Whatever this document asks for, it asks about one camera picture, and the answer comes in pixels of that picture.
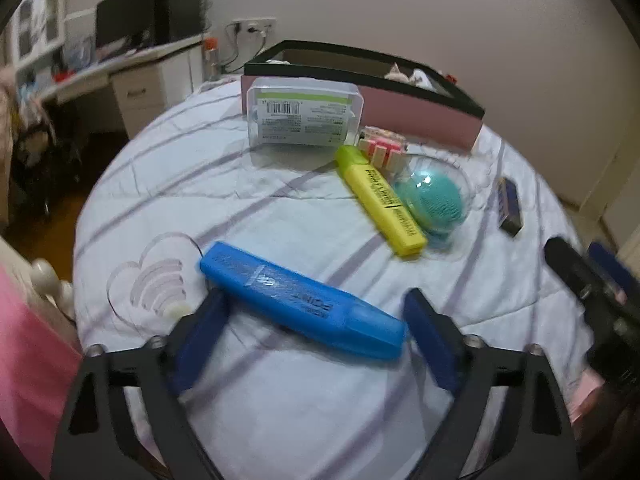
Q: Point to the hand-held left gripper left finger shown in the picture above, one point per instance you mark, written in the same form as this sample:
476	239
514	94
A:
200	340

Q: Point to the blue highlighter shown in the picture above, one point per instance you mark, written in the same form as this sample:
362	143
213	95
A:
300	300

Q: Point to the clear plastic box green label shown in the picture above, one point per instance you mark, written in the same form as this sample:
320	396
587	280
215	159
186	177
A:
302	112

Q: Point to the pink quilted cloth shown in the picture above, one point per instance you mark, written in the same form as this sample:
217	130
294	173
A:
30	370

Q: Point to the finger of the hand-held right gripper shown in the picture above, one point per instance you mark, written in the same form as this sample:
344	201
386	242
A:
607	265
565	260

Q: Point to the teal brush in clear dome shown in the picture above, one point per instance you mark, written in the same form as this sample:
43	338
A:
435	200

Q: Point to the yellow highlighter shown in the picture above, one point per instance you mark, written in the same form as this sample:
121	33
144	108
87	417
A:
382	200

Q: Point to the orange cap bottle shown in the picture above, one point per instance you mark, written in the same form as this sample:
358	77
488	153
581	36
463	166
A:
211	57

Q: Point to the small tan doll figures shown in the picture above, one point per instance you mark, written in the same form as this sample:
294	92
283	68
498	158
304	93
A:
405	75

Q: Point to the white desk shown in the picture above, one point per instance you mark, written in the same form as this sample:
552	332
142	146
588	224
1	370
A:
125	75

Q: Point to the white glass door cabinet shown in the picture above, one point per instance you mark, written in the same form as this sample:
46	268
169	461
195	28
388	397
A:
37	22

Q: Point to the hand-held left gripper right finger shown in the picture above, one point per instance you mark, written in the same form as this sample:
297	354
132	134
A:
432	340

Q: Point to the white rounded knob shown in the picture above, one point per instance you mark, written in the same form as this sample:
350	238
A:
47	280

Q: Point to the blue and gold tin box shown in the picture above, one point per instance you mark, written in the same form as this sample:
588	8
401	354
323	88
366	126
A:
510	205

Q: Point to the white wall socket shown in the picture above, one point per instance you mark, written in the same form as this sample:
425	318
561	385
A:
255	26

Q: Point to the black computer monitor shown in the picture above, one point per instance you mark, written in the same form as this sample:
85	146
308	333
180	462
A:
125	17

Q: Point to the pink storage box black rim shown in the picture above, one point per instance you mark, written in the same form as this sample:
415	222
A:
415	110

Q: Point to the pink sticky tab set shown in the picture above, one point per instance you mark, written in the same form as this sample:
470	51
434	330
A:
382	147

